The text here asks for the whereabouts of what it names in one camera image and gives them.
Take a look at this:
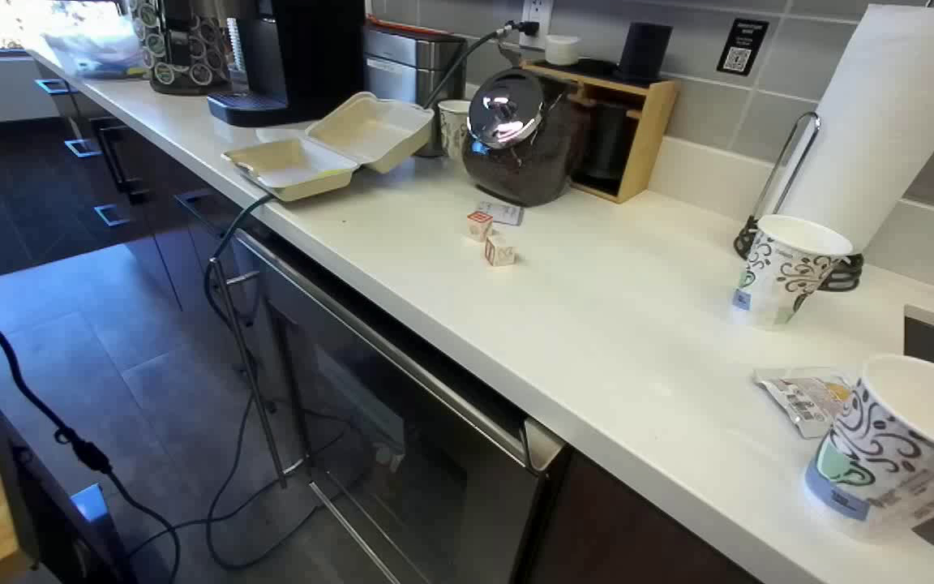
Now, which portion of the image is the white paper towel roll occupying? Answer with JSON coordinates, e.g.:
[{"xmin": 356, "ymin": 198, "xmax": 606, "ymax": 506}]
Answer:
[{"xmin": 776, "ymin": 5, "xmax": 934, "ymax": 253}]

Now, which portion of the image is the black wire pod carousel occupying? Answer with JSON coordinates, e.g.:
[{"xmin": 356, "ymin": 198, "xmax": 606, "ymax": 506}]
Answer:
[{"xmin": 125, "ymin": 0, "xmax": 238, "ymax": 98}]

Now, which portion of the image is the clear plastic bag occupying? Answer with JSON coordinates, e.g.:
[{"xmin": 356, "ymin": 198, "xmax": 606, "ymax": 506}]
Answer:
[{"xmin": 36, "ymin": 0, "xmax": 149, "ymax": 82}]

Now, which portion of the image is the small paper sugar packet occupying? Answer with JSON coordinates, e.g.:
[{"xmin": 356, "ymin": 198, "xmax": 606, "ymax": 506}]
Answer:
[{"xmin": 477, "ymin": 198, "xmax": 530, "ymax": 231}]

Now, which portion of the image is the Keurig coffee machine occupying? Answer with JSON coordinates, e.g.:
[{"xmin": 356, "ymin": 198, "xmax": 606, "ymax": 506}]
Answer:
[{"xmin": 205, "ymin": 0, "xmax": 370, "ymax": 131}]

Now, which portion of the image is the stainless undercounter dishwasher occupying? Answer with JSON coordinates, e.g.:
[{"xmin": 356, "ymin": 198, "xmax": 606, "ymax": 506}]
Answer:
[{"xmin": 231, "ymin": 225, "xmax": 572, "ymax": 584}]

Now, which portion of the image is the patterned paper cup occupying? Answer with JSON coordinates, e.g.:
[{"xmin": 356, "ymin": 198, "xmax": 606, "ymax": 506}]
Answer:
[
  {"xmin": 729, "ymin": 211, "xmax": 855, "ymax": 328},
  {"xmin": 804, "ymin": 354, "xmax": 934, "ymax": 543}
]

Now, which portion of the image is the foil snack packet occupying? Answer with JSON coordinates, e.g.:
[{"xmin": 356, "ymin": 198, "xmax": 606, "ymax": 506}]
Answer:
[{"xmin": 748, "ymin": 368, "xmax": 862, "ymax": 442}]

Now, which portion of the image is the thick black cable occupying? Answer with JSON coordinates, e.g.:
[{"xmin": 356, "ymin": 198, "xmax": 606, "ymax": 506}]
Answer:
[{"xmin": 0, "ymin": 289, "xmax": 184, "ymax": 584}]

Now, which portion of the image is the black box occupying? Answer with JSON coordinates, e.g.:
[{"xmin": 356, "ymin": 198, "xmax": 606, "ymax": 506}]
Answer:
[{"xmin": 616, "ymin": 21, "xmax": 676, "ymax": 88}]

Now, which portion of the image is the small white container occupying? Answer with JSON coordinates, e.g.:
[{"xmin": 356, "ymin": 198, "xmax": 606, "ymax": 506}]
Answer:
[{"xmin": 537, "ymin": 34, "xmax": 584, "ymax": 68}]

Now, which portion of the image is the white single wall outlet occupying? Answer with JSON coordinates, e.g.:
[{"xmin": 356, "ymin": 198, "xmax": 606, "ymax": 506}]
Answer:
[{"xmin": 515, "ymin": 0, "xmax": 553, "ymax": 40}]

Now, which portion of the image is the dark blue cable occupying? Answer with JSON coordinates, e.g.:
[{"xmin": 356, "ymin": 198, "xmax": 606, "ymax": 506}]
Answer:
[{"xmin": 199, "ymin": 190, "xmax": 323, "ymax": 573}]

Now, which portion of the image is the grey arched cable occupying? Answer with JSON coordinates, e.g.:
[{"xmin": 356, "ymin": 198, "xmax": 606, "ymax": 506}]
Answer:
[{"xmin": 423, "ymin": 21, "xmax": 523, "ymax": 108}]

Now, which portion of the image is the wooden countertop organizer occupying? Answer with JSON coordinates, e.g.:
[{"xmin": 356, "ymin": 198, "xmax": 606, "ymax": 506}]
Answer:
[{"xmin": 515, "ymin": 58, "xmax": 685, "ymax": 205}]

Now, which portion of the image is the small red white block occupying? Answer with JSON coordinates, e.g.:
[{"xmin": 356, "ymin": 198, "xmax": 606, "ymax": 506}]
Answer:
[
  {"xmin": 480, "ymin": 233, "xmax": 523, "ymax": 271},
  {"xmin": 464, "ymin": 208, "xmax": 498, "ymax": 243}
]

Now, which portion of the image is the black QR code sign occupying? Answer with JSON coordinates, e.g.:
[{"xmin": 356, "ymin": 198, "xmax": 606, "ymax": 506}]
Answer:
[{"xmin": 713, "ymin": 15, "xmax": 772, "ymax": 82}]

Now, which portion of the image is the white styrofoam clamshell lunch pack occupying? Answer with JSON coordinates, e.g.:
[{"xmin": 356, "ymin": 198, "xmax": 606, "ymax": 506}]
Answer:
[{"xmin": 222, "ymin": 88, "xmax": 439, "ymax": 208}]

